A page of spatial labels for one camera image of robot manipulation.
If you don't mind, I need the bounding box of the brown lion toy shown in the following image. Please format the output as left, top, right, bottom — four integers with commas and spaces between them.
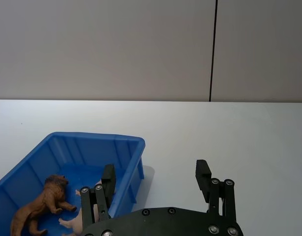
10, 174, 78, 236

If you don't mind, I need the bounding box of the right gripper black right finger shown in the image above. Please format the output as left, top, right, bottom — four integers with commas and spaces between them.
194, 159, 238, 218

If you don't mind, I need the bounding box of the blue plastic bin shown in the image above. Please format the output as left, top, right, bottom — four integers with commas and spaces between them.
0, 132, 146, 236

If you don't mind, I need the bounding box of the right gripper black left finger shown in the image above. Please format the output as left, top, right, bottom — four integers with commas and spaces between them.
79, 164, 116, 228

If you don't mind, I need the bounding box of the pink pig toy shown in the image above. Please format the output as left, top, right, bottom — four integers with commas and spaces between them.
58, 180, 117, 235

